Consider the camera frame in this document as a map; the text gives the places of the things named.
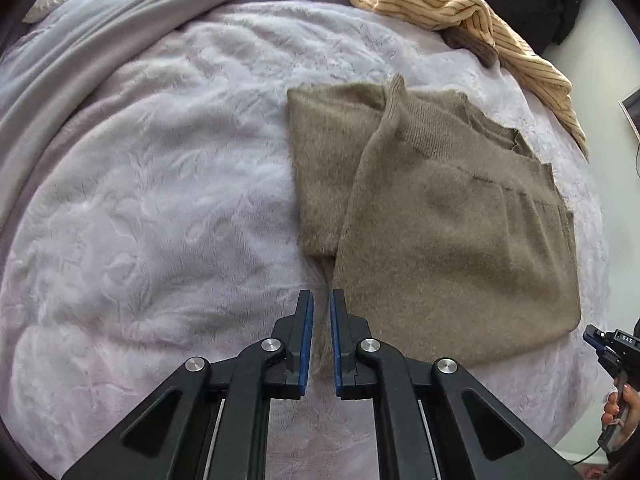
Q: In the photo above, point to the beige striped garment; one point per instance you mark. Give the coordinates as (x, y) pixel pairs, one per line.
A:
(425, 0)

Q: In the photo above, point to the person's right hand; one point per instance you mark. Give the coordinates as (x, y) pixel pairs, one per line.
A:
(627, 415)

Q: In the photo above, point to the picture frame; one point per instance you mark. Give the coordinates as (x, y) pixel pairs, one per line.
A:
(631, 115)

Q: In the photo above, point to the grey brown knit garment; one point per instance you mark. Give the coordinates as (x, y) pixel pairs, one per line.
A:
(472, 45)

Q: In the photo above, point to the olive brown knit sweater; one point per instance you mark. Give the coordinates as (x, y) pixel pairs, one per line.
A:
(450, 240)

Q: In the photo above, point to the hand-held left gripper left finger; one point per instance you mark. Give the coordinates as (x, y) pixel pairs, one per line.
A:
(306, 340)

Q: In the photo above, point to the lavender embossed blanket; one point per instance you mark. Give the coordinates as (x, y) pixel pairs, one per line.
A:
(150, 185)

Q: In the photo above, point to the grey smooth bed sheet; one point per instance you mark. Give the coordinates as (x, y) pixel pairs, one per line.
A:
(100, 25)

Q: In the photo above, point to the black clothing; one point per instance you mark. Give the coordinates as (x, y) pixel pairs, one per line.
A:
(540, 5)

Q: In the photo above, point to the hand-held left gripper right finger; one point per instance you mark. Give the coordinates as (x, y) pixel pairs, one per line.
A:
(336, 340)

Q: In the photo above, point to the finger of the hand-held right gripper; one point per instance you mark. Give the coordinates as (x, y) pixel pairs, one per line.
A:
(595, 339)

